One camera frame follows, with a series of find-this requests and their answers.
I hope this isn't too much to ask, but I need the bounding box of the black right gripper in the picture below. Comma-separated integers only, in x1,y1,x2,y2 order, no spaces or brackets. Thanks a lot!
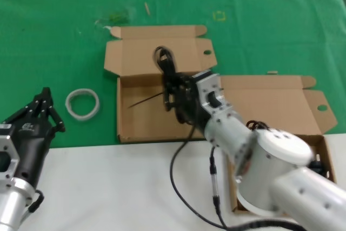
163,72,212,135

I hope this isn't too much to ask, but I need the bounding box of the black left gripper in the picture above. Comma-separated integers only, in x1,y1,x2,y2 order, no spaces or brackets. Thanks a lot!
0,87,66,188

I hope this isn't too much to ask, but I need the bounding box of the black power cord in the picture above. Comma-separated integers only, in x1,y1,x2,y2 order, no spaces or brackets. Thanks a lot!
308,154,330,179
127,46,196,125

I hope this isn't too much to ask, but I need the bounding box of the empty open cardboard box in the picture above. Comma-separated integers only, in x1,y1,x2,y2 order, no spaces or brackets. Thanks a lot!
103,24,218,144

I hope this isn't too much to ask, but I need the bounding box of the translucent tape roll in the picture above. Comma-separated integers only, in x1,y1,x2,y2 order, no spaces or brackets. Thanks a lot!
65,88,101,121

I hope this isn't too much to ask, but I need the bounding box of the green table cloth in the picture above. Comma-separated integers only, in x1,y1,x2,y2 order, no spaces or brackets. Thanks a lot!
0,0,346,150

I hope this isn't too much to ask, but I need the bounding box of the clear plastic wrapper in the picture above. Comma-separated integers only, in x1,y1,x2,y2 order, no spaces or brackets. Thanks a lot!
94,8,133,26

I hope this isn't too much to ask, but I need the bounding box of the plain black arm cable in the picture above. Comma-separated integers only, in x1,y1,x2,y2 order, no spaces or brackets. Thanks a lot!
169,124,308,231

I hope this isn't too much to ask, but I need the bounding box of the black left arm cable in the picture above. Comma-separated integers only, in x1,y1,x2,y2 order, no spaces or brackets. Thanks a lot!
26,189,44,213

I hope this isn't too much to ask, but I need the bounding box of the open cardboard box with cords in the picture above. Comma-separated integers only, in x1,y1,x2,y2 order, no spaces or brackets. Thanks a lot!
217,75,338,214

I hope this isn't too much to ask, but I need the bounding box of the cable with silver connector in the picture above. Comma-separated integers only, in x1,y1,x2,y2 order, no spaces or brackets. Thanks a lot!
209,146,227,228

